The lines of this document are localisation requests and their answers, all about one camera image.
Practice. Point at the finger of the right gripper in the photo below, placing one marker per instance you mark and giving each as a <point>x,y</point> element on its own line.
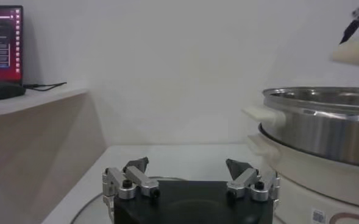
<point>350,30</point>

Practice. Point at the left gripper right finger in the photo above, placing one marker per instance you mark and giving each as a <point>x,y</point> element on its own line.
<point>243,179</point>

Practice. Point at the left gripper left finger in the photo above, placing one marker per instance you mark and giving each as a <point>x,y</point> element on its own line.
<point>139,179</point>

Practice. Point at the cream electric cooker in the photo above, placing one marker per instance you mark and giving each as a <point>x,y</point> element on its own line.
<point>313,182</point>

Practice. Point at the white side table rounded corner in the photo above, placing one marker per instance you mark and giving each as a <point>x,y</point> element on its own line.
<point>30,100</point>

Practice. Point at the black laptop red screen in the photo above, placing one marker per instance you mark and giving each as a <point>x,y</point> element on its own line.
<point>2,45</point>

